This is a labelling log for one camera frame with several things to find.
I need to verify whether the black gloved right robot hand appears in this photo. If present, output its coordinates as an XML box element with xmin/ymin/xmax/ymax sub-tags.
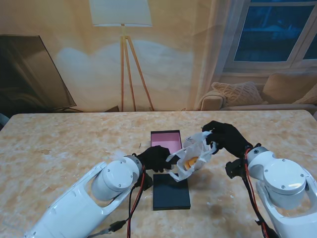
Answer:
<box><xmin>202</xmin><ymin>120</ymin><xmax>253</xmax><ymax>159</ymax></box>

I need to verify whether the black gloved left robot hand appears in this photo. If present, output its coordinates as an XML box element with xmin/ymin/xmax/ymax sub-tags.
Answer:
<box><xmin>136</xmin><ymin>145</ymin><xmax>174</xmax><ymax>173</ymax></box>

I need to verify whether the white plastic bag orange print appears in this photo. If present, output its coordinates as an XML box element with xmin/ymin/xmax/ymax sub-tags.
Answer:
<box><xmin>165</xmin><ymin>131</ymin><xmax>220</xmax><ymax>183</ymax></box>

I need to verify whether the plain beige mini donut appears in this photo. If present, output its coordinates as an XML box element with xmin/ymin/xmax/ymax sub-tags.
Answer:
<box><xmin>184</xmin><ymin>156</ymin><xmax>199</xmax><ymax>171</ymax></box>

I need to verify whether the black gift box pink inside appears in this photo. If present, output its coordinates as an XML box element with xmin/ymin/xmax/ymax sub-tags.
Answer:
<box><xmin>150</xmin><ymin>129</ymin><xmax>183</xmax><ymax>164</ymax></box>

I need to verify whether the black flat box lid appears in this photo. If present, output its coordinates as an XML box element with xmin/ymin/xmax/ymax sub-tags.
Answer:
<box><xmin>152</xmin><ymin>173</ymin><xmax>192</xmax><ymax>211</ymax></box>

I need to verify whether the knitted beige cushion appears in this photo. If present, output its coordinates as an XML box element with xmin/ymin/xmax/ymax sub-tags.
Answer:
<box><xmin>211</xmin><ymin>81</ymin><xmax>264</xmax><ymax>106</ymax></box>

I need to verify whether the beige sofa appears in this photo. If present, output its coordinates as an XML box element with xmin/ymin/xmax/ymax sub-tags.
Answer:
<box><xmin>198</xmin><ymin>73</ymin><xmax>317</xmax><ymax>111</ymax></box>

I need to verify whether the white framed window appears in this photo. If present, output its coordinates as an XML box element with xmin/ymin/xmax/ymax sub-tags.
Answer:
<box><xmin>221</xmin><ymin>0</ymin><xmax>317</xmax><ymax>75</ymax></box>

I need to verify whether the tripod floor lamp white shade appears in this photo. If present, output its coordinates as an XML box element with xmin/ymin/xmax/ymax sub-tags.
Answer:
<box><xmin>88</xmin><ymin>0</ymin><xmax>156</xmax><ymax>112</ymax></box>

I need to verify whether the dark flat television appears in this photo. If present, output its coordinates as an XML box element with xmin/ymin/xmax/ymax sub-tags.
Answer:
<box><xmin>0</xmin><ymin>35</ymin><xmax>84</xmax><ymax>114</ymax></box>

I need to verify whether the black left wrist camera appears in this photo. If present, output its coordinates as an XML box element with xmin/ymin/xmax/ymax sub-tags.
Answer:
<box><xmin>135</xmin><ymin>172</ymin><xmax>154</xmax><ymax>191</ymax></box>

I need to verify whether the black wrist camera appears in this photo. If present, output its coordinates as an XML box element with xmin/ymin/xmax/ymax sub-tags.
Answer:
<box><xmin>135</xmin><ymin>172</ymin><xmax>154</xmax><ymax>191</ymax></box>
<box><xmin>225</xmin><ymin>158</ymin><xmax>246</xmax><ymax>179</ymax></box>

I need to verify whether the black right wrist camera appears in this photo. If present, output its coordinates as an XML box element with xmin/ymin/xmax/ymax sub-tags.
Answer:
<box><xmin>225</xmin><ymin>158</ymin><xmax>246</xmax><ymax>179</ymax></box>

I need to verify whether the red black left arm cable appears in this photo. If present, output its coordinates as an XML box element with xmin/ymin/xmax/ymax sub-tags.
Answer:
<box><xmin>126</xmin><ymin>166</ymin><xmax>147</xmax><ymax>238</ymax></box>

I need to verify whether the red black arm cable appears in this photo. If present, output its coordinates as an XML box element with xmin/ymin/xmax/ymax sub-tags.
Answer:
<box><xmin>242</xmin><ymin>148</ymin><xmax>280</xmax><ymax>238</ymax></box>
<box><xmin>126</xmin><ymin>166</ymin><xmax>147</xmax><ymax>238</ymax></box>

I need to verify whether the red black right arm cable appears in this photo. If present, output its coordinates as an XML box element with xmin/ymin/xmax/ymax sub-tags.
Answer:
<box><xmin>242</xmin><ymin>148</ymin><xmax>280</xmax><ymax>238</ymax></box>

